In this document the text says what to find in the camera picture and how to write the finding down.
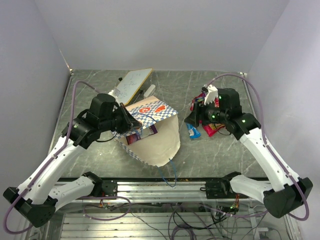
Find black marker pen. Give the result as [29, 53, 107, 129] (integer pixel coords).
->
[133, 89, 144, 103]

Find blue white snack pack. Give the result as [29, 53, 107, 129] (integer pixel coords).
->
[186, 123, 201, 139]

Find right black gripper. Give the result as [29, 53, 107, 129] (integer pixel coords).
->
[184, 97, 228, 127]

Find white marker eraser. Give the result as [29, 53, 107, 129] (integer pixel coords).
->
[143, 84, 156, 99]

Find blue checkered paper bag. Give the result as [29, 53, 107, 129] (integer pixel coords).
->
[112, 96, 181, 167]

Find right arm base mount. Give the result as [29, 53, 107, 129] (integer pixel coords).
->
[200, 178, 237, 200]

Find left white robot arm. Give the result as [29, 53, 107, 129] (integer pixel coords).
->
[3, 93, 142, 228]

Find pink snack bag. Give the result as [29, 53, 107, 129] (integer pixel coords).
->
[190, 93, 225, 137]

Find loose cables under table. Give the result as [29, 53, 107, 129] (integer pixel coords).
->
[82, 197, 276, 240]

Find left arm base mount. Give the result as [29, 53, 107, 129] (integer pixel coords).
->
[88, 180, 118, 199]

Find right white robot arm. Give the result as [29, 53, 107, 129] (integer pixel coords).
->
[184, 85, 313, 218]

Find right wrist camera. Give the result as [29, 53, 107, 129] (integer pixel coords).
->
[201, 84, 219, 105]

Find aluminium frame rail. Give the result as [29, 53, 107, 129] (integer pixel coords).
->
[111, 179, 235, 203]

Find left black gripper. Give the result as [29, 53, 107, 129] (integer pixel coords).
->
[99, 102, 142, 134]

